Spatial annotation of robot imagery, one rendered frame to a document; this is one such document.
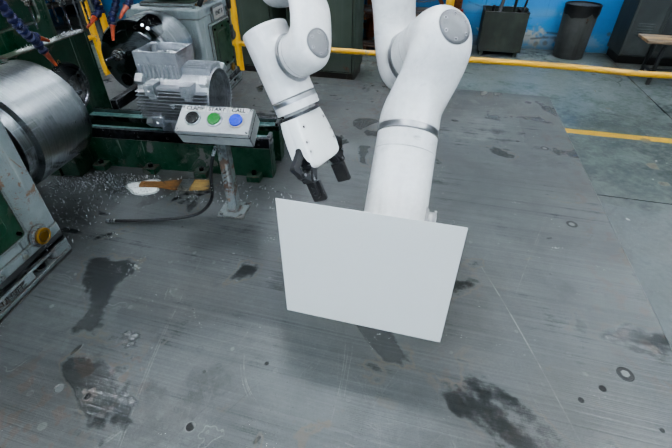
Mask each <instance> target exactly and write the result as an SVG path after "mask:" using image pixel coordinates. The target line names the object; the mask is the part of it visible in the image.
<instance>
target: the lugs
mask: <svg viewBox="0 0 672 448"><path fill-rule="evenodd" d="M220 65H221V68H222V69H224V70H225V72H226V70H227V66H226V65H225V63H224V62H220ZM134 82H135V83H137V84H138V85H142V84H144V83H145V82H146V77H145V75H144V74H143V73H135V77H134ZM209 82H210V80H209V78H208V77H207V76H199V79H198V85H199V86H200V87H201V88H209ZM146 124H148V125H149V126H151V127H154V124H153V121H152V118H147V122H146Z"/></svg>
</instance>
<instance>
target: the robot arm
mask: <svg viewBox="0 0 672 448"><path fill-rule="evenodd" d="M263 1H264V2H265V3H266V4H267V5H269V6H271V7H275V8H286V7H289V9H290V28H289V26H288V23H287V21H286V20H285V19H283V18H277V19H272V20H269V21H266V22H263V23H261V24H259V25H257V26H255V27H253V28H251V29H250V30H248V31H247V32H246V33H245V34H244V35H243V41H244V43H245V45H246V48H247V50H248V52H249V54H250V57H251V59H252V61H253V63H254V65H255V68H256V70H257V72H258V74H259V77H260V79H261V81H262V83H263V86H264V88H265V90H266V92H267V94H268V97H269V99H270V101H271V103H272V105H273V108H274V110H275V112H276V115H277V117H278V118H280V117H282V116H283V117H284V119H282V122H283V123H281V128H282V133H283V137H284V140H285V143H286V146H287V149H288V151H289V154H290V157H291V159H292V164H291V166H290V172H291V173H292V174H293V175H295V176H296V177H297V179H298V180H300V181H302V182H303V184H306V185H307V187H308V189H309V191H310V194H311V196H312V198H313V200H314V202H318V201H323V200H326V199H327V198H328V196H327V194H326V192H325V190H324V187H323V185H322V182H321V180H317V167H319V166H320V165H322V164H323V163H325V162H326V161H327V160H330V161H331V162H332V163H334V164H332V165H331V167H332V169H333V171H334V174H335V176H336V178H337V181H338V182H342V181H346V180H350V179H351V176H350V174H349V171H348V169H347V166H346V164H345V162H344V160H345V157H344V155H343V147H342V138H341V137H339V136H336V135H334V133H333V131H332V128H331V126H330V124H329V122H328V120H327V119H326V117H325V115H324V113H323V112H322V110H321V108H320V107H319V104H317V105H315V102H317V101H319V98H318V95H317V93H316V91H315V89H314V86H313V84H312V81H311V79H310V75H311V74H313V73H315V72H317V71H319V70H321V69H322V68H323V67H324V66H325V65H326V64H327V62H328V60H329V57H330V52H331V16H330V9H329V6H328V3H327V0H263ZM371 1H372V8H373V20H374V40H375V52H376V60H377V66H378V70H379V74H380V76H381V78H382V80H383V82H384V83H385V85H386V86H387V87H388V88H390V89H391V91H390V93H389V95H388V97H387V99H386V101H385V103H384V106H383V108H382V112H381V116H380V120H379V126H378V132H377V138H376V144H375V150H374V156H373V161H372V167H371V173H370V179H369V185H368V191H367V197H366V203H365V208H364V212H370V213H376V214H383V215H389V216H396V217H402V218H409V219H415V220H422V221H428V222H435V223H436V219H437V211H435V212H429V209H428V205H429V198H430V191H431V184H432V178H433V171H434V164H435V156H436V150H437V143H438V136H439V129H440V121H441V117H442V114H443V112H444V110H445V108H446V106H447V104H448V102H449V100H450V99H451V97H452V95H453V93H454V92H455V90H456V88H457V86H458V84H459V82H460V80H461V78H462V76H463V74H464V72H465V69H466V67H467V64H468V61H469V58H470V54H471V49H472V30H471V26H470V23H469V21H468V19H467V17H466V16H465V15H464V14H463V13H462V12H461V11H460V10H459V9H457V8H455V7H453V6H449V5H436V6H433V7H431V8H428V9H427V10H425V11H423V12H422V13H421V14H419V15H418V16H417V17H416V0H371ZM309 89H310V90H309ZM307 90H308V91H307ZM300 93H301V94H300ZM293 96H294V97H293ZM291 97H292V98H291ZM286 99H287V100H286ZM284 100H285V101H284ZM279 102H280V103H279ZM277 103H278V104H277ZM308 171H311V175H310V174H308Z"/></svg>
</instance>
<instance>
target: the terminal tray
mask: <svg viewBox="0 0 672 448"><path fill-rule="evenodd" d="M137 50H139V51H137ZM171 51H175V52H171ZM132 55H133V58H134V61H135V65H136V67H137V71H138V73H143V74H144V75H145V77H146V79H147V78H148V77H149V78H150V79H152V78H154V79H156V78H158V79H161V78H163V80H165V78H167V80H169V79H170V78H171V79H172V80H174V79H176V80H178V79H181V76H182V71H181V68H182V66H184V64H185V62H187V61H188V60H195V56H194V51H193V46H192V43H174V42H155V43H152V42H150V43H148V44H146V45H144V46H142V47H140V48H138V49H135V50H133V51H132Z"/></svg>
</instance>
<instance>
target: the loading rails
mask: <svg viewBox="0 0 672 448"><path fill-rule="evenodd" d="M93 110H94V111H93V112H92V113H90V114H89V115H90V118H91V122H92V138H91V142H90V144H89V145H88V147H89V149H90V152H91V154H92V157H93V159H94V162H95V163H94V164H93V165H92V166H93V168H94V170H99V171H107V170H108V169H109V168H110V167H111V166H123V167H136V168H142V170H143V173H144V174H150V175H156V174H157V173H158V172H159V171H160V170H161V169H162V170H175V171H188V172H193V174H194V178H202V179H207V178H208V177H209V166H210V159H211V154H212V150H213V146H215V144H203V143H188V142H183V141H182V140H181V138H180V137H179V136H178V135H177V134H176V132H175V131H163V127H151V126H149V125H148V124H146V122H147V117H142V116H144V115H141V113H142V112H140V110H137V109H120V110H113V108H103V107H94V108H93ZM258 118H259V121H260V123H259V128H258V132H257V137H256V141H255V146H254V147H247V146H233V145H230V146H231V152H232V158H233V164H234V170H235V175H241V176H246V180H247V182H253V183H260V181H261V180H262V178H263V177H267V178H273V177H274V175H275V173H276V161H275V160H277V161H282V159H283V157H284V155H285V153H284V141H283V133H282V128H281V123H282V118H274V117H258ZM213 173H215V174H221V170H220V165H219V160H218V154H217V150H216V153H215V157H214V163H213Z"/></svg>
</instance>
